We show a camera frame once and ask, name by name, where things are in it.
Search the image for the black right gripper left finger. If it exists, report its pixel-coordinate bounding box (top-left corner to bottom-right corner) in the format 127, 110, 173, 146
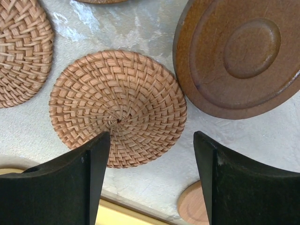
0, 132, 110, 225

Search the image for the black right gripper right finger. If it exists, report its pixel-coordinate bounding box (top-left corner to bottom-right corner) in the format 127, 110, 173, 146
193, 131, 300, 225

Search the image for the light wooden round coaster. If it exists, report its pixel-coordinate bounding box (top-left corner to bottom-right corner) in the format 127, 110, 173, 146
177, 180, 209, 225

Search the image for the small woven rattan coaster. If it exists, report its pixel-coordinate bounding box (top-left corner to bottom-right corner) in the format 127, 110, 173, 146
49, 50, 187, 168

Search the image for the dark brown wooden coaster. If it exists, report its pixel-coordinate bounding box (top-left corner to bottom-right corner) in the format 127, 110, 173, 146
76, 0, 127, 4
173, 0, 300, 120

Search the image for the large woven rattan coaster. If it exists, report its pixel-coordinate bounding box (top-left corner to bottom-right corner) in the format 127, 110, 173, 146
0, 0, 54, 108

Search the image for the yellow plastic tray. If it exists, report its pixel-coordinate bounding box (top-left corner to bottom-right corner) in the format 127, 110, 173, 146
0, 167, 165, 225

